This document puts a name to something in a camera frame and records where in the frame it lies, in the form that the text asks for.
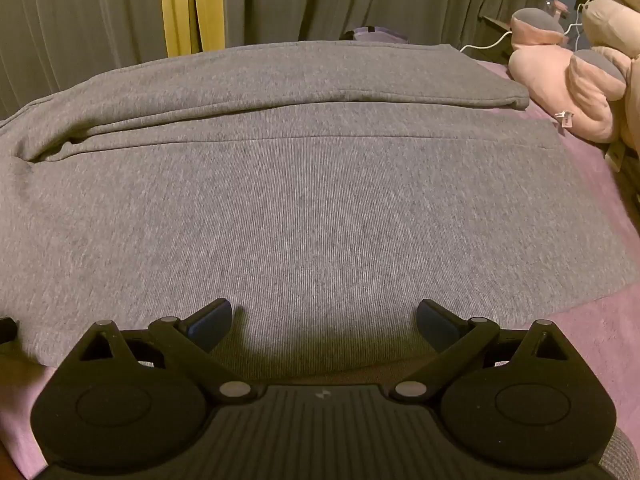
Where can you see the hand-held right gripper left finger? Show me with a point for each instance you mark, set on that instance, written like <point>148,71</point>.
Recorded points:
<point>214,321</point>

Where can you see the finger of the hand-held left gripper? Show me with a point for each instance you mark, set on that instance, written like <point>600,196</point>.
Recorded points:
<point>6,329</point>

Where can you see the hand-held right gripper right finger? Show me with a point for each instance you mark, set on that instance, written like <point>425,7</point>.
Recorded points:
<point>436,325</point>

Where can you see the grey knitted sock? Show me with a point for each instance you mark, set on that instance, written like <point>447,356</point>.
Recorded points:
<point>280,200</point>

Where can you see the pink bed sheet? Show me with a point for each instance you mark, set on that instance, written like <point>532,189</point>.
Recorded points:
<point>600,320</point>

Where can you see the pink plush toy grey feet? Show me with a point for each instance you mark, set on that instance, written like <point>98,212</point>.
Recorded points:
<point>555,70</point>

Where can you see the clear purple storage box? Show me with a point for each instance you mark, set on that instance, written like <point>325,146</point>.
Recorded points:
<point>372,34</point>

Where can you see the dark bedside shelf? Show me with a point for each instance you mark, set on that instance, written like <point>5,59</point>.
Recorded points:
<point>495,24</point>

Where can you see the yellow curtain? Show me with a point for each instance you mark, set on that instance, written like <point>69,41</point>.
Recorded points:
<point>192,5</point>

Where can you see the clear water bottle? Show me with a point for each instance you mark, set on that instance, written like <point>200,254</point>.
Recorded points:
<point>550,6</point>

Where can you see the beige rabbit plush toy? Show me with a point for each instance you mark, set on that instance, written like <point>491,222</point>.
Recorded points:
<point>612,20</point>

